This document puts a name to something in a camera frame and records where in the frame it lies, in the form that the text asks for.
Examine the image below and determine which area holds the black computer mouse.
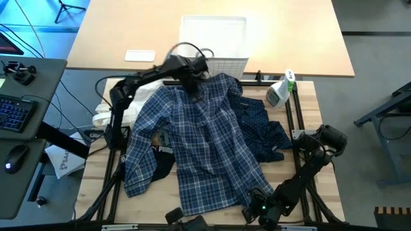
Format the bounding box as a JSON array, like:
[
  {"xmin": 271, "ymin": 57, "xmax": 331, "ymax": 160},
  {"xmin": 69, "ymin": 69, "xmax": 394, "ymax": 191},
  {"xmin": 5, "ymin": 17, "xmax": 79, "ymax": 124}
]
[{"xmin": 4, "ymin": 144, "xmax": 30, "ymax": 175}]

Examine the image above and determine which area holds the blue plaid shirt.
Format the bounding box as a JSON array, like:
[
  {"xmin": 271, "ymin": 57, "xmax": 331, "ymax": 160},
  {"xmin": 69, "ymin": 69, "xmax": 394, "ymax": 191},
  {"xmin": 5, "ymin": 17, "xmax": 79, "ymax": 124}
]
[{"xmin": 123, "ymin": 73, "xmax": 275, "ymax": 218}]

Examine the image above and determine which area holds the black desk clamp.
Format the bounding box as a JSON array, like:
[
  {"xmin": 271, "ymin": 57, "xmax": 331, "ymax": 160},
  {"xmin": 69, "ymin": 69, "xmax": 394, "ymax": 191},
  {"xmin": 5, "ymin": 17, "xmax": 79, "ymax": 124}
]
[{"xmin": 3, "ymin": 60, "xmax": 37, "ymax": 86}]

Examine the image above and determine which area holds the grey metal stand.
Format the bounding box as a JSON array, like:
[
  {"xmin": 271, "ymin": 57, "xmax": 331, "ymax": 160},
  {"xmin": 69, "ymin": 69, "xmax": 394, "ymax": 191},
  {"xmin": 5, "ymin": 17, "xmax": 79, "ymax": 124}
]
[{"xmin": 354, "ymin": 81, "xmax": 411, "ymax": 187}]

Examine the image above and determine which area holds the black boxy device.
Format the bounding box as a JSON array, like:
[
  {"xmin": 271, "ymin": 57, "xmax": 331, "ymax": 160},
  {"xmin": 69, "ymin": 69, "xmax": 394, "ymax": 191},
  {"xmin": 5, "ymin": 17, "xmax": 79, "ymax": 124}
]
[{"xmin": 164, "ymin": 207, "xmax": 211, "ymax": 231}]

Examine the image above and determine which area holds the backlit black keyboard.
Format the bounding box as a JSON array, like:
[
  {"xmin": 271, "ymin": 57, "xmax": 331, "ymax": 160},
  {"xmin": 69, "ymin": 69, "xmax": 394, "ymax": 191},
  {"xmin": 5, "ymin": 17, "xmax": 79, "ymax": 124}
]
[{"xmin": 0, "ymin": 94, "xmax": 39, "ymax": 133}]

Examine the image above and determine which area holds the navy dotted shirt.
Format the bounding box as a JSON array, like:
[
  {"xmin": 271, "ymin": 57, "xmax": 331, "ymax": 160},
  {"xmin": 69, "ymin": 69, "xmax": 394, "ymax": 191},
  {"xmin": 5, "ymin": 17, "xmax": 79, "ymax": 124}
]
[{"xmin": 228, "ymin": 91, "xmax": 293, "ymax": 164}]

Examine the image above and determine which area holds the dark grey side desk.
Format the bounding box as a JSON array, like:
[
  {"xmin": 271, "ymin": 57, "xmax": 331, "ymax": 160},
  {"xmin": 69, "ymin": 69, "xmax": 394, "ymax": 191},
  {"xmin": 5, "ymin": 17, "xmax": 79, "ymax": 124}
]
[{"xmin": 0, "ymin": 56, "xmax": 91, "ymax": 221}]

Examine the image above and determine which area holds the black floor cable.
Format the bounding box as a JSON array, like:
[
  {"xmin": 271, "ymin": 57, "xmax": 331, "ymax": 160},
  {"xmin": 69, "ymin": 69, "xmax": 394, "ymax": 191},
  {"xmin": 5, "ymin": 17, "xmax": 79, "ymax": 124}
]
[{"xmin": 0, "ymin": 22, "xmax": 44, "ymax": 58}]

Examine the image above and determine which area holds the black side desk cable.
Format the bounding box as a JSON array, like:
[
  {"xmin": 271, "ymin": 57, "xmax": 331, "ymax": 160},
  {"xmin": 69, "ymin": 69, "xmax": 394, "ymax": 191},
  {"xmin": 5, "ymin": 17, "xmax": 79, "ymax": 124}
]
[{"xmin": 58, "ymin": 79, "xmax": 96, "ymax": 117}]

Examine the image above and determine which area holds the black tripod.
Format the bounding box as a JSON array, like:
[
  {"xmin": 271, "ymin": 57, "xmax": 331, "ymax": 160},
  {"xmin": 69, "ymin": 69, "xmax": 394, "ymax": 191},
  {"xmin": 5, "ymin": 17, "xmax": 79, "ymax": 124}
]
[{"xmin": 53, "ymin": 0, "xmax": 87, "ymax": 24}]

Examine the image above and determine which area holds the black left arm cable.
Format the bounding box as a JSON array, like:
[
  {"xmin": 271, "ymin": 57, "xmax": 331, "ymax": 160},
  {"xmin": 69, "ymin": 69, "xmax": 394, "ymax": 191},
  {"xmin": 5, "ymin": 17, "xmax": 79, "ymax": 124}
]
[{"xmin": 165, "ymin": 41, "xmax": 215, "ymax": 67}]

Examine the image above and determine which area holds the dark monitor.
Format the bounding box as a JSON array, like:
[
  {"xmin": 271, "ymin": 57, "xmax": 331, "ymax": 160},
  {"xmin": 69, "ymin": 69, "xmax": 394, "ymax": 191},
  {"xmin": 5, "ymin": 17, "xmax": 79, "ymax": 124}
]
[{"xmin": 0, "ymin": 31, "xmax": 25, "ymax": 56}]

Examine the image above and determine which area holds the black Puma underwear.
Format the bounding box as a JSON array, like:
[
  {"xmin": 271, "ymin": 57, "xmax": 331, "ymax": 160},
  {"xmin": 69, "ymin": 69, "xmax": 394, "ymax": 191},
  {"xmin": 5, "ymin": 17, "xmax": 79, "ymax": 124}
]
[{"xmin": 119, "ymin": 144, "xmax": 177, "ymax": 184}]

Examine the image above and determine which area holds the silver metal bracket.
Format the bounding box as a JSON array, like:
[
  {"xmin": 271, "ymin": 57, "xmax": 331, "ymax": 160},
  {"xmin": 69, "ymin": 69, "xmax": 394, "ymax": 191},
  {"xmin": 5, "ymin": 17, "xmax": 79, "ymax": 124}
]
[
  {"xmin": 281, "ymin": 225, "xmax": 318, "ymax": 231},
  {"xmin": 101, "ymin": 223, "xmax": 139, "ymax": 231}
]

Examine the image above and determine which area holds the white paper bag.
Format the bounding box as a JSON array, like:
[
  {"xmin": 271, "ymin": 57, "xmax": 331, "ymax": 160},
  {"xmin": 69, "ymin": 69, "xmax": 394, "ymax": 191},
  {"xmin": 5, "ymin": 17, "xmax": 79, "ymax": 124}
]
[{"xmin": 44, "ymin": 131, "xmax": 87, "ymax": 180}]

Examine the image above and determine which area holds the orange striped black box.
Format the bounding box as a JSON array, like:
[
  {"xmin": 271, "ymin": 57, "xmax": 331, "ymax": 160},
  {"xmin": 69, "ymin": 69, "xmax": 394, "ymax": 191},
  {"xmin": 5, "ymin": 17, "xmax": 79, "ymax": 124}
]
[{"xmin": 374, "ymin": 206, "xmax": 411, "ymax": 231}]

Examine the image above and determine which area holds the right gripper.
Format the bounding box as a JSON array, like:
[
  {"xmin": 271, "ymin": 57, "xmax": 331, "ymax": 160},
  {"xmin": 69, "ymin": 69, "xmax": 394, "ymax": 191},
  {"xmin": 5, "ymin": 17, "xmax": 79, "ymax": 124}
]
[{"xmin": 241, "ymin": 187, "xmax": 282, "ymax": 229}]

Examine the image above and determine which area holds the white garment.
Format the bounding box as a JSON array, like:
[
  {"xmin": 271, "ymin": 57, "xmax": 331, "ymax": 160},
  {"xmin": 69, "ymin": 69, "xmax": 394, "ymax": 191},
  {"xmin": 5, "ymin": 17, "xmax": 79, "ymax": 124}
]
[{"xmin": 92, "ymin": 79, "xmax": 164, "ymax": 129}]

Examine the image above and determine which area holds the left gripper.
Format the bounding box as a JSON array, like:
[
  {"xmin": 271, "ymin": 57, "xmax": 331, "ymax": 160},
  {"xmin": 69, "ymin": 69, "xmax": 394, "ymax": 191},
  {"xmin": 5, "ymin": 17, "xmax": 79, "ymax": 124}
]
[{"xmin": 179, "ymin": 57, "xmax": 210, "ymax": 99}]

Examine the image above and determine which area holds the white rectangular tray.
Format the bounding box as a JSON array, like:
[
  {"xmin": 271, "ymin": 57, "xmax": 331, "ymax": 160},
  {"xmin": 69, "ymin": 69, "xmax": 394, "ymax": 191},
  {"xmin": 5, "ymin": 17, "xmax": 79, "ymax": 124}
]
[{"xmin": 124, "ymin": 49, "xmax": 156, "ymax": 63}]

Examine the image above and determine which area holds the white spray bottle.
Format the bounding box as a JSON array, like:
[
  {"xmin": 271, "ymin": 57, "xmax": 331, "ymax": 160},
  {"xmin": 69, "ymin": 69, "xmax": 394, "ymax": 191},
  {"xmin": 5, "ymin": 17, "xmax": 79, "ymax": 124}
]
[{"xmin": 265, "ymin": 68, "xmax": 296, "ymax": 109}]

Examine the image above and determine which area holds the white laundry basket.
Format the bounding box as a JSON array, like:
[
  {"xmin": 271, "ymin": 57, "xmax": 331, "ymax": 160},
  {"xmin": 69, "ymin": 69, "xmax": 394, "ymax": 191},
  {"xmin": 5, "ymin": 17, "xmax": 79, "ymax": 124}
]
[{"xmin": 178, "ymin": 15, "xmax": 250, "ymax": 80}]

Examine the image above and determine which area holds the pale floor cable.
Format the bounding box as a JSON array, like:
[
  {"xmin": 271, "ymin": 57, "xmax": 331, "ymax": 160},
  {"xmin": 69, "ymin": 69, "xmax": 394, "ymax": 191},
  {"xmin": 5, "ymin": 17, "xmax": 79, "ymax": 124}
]
[{"xmin": 14, "ymin": 0, "xmax": 46, "ymax": 58}]

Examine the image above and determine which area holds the tan wooden desk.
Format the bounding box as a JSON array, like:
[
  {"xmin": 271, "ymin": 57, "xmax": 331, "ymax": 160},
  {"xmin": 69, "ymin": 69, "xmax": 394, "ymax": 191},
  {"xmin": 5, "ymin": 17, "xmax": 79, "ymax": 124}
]
[{"xmin": 66, "ymin": 0, "xmax": 356, "ymax": 79}]

